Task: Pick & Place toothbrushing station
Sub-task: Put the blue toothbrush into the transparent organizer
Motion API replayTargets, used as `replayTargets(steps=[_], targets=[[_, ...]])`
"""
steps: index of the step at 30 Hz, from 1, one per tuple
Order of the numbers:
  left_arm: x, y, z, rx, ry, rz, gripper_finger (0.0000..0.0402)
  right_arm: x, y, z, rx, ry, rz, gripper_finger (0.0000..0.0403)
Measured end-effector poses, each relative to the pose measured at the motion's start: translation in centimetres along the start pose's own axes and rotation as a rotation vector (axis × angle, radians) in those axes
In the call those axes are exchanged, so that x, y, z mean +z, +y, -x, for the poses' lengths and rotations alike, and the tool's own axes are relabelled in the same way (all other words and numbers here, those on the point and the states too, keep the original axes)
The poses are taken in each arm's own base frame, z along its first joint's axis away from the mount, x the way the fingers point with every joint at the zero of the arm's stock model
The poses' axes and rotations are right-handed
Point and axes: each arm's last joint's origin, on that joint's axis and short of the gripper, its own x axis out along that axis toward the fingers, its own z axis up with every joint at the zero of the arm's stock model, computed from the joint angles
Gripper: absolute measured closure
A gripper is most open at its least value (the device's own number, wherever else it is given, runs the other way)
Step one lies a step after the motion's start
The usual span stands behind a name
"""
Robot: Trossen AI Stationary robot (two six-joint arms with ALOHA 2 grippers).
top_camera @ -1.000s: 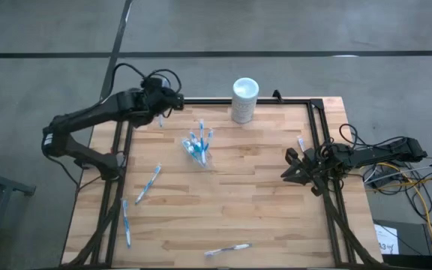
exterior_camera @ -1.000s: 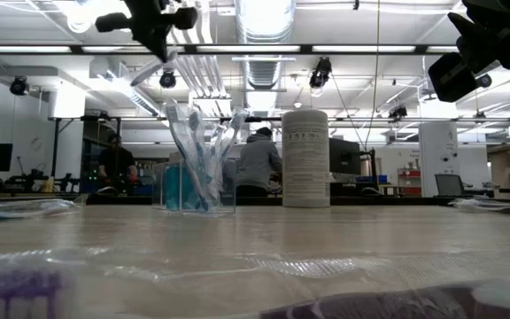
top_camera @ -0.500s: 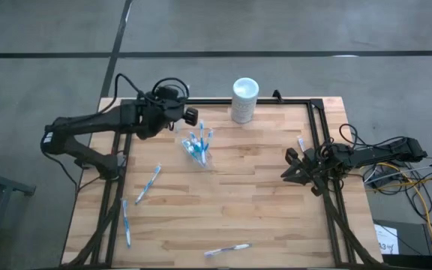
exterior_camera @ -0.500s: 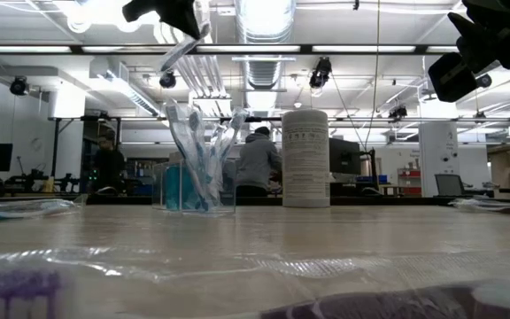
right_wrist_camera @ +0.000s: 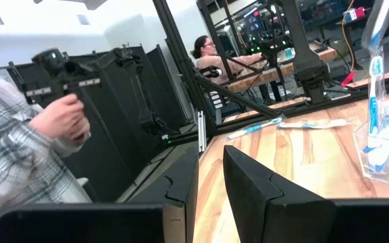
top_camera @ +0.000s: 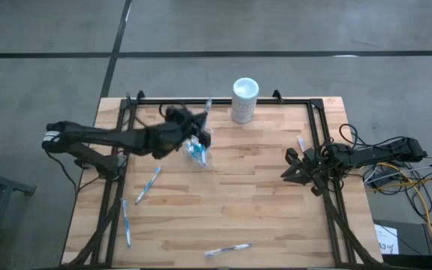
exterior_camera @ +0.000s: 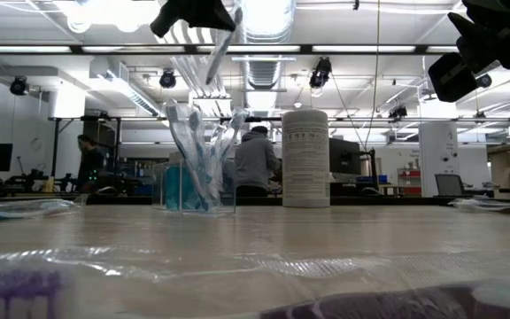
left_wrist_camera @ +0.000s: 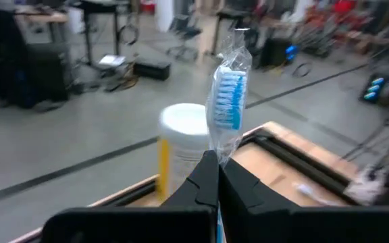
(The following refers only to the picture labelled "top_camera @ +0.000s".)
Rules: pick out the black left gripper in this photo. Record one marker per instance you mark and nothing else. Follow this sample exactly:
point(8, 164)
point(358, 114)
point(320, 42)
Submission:
point(167, 138)

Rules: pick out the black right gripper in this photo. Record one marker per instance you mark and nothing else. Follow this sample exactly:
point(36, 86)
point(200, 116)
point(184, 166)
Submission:
point(317, 163)

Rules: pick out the blue white toothbrush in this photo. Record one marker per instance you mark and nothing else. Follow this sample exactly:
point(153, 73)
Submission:
point(126, 225)
point(147, 185)
point(208, 105)

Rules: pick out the clear acrylic organizer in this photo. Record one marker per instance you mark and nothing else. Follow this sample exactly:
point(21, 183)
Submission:
point(197, 157)

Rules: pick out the purple white toothbrush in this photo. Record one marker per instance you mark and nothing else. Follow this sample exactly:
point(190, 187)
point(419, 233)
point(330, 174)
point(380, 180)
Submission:
point(227, 249)

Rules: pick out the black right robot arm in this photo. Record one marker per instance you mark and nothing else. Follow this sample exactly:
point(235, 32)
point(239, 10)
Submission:
point(373, 153)

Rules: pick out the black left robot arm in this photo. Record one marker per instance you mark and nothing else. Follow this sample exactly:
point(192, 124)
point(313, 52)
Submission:
point(99, 137)

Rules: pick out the white wipes canister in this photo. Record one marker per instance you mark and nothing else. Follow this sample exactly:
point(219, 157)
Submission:
point(245, 101)

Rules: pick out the white paper label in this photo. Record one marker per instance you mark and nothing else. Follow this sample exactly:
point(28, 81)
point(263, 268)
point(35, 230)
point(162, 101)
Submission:
point(386, 240)

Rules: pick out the black box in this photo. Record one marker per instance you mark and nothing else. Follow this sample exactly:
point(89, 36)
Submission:
point(414, 236)

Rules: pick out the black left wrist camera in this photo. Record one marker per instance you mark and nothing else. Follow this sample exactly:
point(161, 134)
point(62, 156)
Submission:
point(176, 114)

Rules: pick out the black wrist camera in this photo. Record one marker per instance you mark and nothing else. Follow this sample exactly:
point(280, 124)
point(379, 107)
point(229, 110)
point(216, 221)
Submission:
point(339, 150)
point(176, 114)

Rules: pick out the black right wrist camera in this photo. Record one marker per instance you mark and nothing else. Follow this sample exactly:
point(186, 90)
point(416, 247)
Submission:
point(339, 150)

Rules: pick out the black aluminium table frame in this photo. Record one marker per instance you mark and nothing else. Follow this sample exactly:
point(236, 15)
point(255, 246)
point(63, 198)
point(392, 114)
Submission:
point(276, 101)

